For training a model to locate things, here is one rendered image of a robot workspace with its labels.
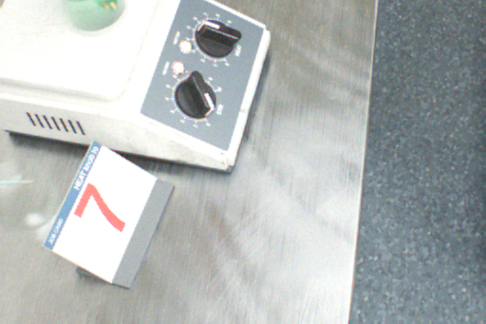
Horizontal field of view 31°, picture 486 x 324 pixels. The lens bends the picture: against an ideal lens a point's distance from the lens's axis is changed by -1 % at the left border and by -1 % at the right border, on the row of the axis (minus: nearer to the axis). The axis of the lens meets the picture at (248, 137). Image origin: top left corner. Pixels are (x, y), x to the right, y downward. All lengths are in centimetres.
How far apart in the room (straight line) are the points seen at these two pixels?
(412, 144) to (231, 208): 91
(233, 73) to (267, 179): 9
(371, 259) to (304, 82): 77
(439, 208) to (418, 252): 9
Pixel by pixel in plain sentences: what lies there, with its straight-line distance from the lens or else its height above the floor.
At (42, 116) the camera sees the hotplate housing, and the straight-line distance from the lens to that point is 69.
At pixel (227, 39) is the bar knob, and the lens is 69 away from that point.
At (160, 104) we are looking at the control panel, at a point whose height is 81.
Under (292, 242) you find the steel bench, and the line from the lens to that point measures 66.
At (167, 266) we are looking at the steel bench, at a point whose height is 75.
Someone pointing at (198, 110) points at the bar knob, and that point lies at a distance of 66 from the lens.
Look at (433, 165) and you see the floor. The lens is 154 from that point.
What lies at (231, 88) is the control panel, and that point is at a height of 79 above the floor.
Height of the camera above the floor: 135
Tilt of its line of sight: 59 degrees down
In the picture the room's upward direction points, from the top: 11 degrees counter-clockwise
